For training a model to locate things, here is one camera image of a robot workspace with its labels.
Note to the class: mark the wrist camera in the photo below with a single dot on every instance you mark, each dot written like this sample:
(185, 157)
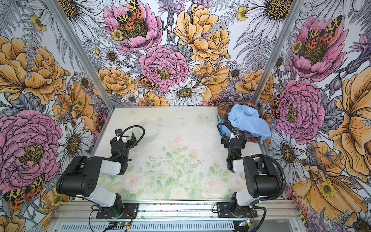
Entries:
(118, 133)
(235, 133)

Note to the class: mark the aluminium front rail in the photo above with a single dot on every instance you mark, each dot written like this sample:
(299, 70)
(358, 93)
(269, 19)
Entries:
(179, 216)

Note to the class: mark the light blue cloth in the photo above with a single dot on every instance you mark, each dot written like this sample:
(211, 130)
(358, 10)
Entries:
(246, 120)

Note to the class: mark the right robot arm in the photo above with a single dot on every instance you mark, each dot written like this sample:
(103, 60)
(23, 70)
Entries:
(264, 180)

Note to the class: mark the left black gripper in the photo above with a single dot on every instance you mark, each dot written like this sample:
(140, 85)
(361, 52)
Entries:
(118, 144)

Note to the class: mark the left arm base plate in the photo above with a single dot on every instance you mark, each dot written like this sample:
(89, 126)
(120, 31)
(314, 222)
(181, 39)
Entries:
(125, 211)

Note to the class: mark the aluminium corner post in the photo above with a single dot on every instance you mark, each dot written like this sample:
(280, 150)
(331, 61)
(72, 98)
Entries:
(65, 26)
(281, 40)

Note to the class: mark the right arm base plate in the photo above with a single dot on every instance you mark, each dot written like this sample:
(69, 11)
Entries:
(226, 210)

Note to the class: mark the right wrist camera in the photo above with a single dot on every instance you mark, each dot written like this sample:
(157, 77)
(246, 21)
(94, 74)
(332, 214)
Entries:
(235, 133)

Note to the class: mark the red plaid cloth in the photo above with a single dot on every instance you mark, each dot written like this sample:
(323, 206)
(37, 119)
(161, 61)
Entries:
(229, 108)

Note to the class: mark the right aluminium corner post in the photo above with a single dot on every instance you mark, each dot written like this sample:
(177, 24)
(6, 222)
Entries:
(281, 40)

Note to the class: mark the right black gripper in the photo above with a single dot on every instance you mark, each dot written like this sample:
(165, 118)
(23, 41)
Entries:
(235, 143)

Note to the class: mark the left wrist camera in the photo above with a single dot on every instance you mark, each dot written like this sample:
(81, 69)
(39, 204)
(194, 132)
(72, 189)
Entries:
(118, 133)

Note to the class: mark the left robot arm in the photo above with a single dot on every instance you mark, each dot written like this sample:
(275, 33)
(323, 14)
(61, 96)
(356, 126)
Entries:
(80, 178)

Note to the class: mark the left aluminium corner post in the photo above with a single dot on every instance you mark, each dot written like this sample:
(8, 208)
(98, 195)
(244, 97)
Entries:
(65, 26)

